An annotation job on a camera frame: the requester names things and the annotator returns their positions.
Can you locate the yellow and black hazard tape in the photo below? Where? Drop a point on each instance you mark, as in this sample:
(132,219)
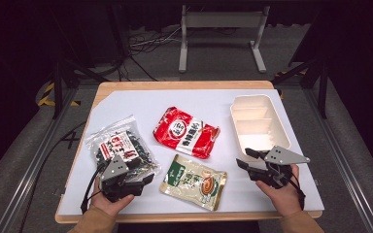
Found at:
(47,97)
(281,73)

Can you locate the white divided plastic box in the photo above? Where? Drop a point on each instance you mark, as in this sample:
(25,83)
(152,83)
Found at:
(259,124)

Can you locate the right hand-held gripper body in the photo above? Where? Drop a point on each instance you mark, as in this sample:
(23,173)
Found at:
(281,157)

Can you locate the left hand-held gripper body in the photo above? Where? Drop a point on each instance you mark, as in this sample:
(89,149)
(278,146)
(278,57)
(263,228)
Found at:
(115,170)

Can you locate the green and beige snack packet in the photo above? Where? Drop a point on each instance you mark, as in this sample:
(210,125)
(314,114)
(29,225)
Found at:
(192,183)

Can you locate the red snack packet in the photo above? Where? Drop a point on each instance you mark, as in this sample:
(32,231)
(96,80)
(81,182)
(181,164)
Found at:
(184,132)

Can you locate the white paper sheet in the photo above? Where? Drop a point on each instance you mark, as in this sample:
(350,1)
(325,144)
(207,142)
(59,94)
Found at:
(181,100)

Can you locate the clear bag of dark snacks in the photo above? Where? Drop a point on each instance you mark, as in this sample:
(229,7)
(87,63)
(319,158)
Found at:
(116,144)

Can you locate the person's left hand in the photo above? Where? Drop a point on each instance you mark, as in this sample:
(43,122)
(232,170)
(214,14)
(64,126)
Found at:
(108,206)

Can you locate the person's right hand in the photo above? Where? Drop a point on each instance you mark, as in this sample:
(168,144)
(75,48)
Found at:
(285,199)

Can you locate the aluminium rail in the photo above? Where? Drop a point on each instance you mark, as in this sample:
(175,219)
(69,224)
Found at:
(35,161)
(343,161)

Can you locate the grey metal stand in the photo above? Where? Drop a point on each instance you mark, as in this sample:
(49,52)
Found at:
(223,20)

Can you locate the black metal frame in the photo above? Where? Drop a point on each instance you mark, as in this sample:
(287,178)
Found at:
(58,87)
(322,87)

